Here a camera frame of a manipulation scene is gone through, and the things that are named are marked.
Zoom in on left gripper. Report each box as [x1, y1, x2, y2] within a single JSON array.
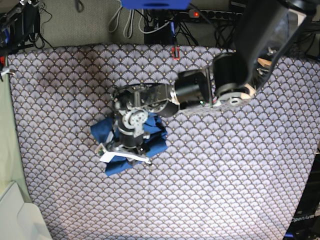
[[109, 109, 151, 155]]

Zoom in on blue long-sleeve T-shirt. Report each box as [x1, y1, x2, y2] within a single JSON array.
[[90, 113, 168, 177]]

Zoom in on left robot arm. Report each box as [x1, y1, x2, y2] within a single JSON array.
[[106, 0, 320, 155]]

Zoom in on red black table clamp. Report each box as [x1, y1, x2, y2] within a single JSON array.
[[170, 21, 180, 60]]

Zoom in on fan-patterned table cloth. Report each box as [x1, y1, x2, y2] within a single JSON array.
[[8, 44, 320, 240]]

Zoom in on black power adapter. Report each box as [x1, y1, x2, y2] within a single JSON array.
[[14, 5, 40, 43]]

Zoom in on white plastic bin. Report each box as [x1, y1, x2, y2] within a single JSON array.
[[0, 181, 52, 240]]

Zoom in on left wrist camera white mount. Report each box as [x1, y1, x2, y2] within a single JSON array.
[[94, 143, 152, 165]]

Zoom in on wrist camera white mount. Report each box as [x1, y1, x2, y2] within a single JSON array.
[[94, 143, 152, 165], [0, 66, 16, 77]]

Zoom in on white looped cable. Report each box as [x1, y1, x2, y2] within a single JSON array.
[[108, 7, 136, 39]]

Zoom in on black power strip red switch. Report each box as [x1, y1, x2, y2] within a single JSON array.
[[187, 9, 243, 21]]

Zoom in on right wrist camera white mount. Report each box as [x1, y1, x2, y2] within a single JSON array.
[[0, 66, 16, 77]]

